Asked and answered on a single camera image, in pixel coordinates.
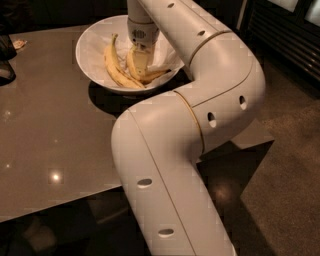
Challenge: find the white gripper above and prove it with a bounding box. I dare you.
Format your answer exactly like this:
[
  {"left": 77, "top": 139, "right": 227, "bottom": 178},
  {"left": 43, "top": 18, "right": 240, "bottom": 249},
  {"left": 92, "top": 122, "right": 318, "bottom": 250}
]
[{"left": 127, "top": 18, "right": 159, "bottom": 78}]

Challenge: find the yellow banana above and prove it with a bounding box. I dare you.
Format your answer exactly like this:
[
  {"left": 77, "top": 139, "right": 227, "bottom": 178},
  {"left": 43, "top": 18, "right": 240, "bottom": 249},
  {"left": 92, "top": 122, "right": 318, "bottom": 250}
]
[
  {"left": 104, "top": 33, "right": 144, "bottom": 89},
  {"left": 126, "top": 45, "right": 169, "bottom": 84}
]

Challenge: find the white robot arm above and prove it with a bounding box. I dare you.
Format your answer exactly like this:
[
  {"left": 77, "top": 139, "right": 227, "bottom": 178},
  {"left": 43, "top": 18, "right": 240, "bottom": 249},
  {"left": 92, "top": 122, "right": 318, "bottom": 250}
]
[{"left": 111, "top": 0, "right": 265, "bottom": 256}]

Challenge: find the white ceramic bowl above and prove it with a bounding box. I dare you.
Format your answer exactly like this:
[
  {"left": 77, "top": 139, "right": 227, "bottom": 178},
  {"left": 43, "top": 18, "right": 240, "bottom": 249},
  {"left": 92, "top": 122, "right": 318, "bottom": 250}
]
[{"left": 75, "top": 14, "right": 185, "bottom": 98}]

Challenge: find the white paper liner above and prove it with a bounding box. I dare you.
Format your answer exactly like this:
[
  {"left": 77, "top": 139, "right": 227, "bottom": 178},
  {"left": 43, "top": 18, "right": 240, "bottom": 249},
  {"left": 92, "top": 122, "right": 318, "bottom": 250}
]
[{"left": 80, "top": 23, "right": 185, "bottom": 88}]

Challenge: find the small crumpled wrapper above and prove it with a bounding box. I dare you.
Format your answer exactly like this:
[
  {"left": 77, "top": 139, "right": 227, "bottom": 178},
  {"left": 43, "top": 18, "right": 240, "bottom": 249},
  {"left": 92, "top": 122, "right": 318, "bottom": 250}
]
[{"left": 13, "top": 40, "right": 27, "bottom": 50}]

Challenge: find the dark object at table edge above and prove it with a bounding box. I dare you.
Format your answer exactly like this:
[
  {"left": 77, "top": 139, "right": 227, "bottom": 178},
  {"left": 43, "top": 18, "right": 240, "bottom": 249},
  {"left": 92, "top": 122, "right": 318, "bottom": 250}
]
[{"left": 0, "top": 26, "right": 17, "bottom": 86}]

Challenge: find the dark slatted appliance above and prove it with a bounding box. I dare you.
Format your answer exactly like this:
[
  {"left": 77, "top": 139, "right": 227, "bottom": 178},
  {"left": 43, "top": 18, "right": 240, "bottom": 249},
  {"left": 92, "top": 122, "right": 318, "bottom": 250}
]
[{"left": 241, "top": 0, "right": 320, "bottom": 81}]

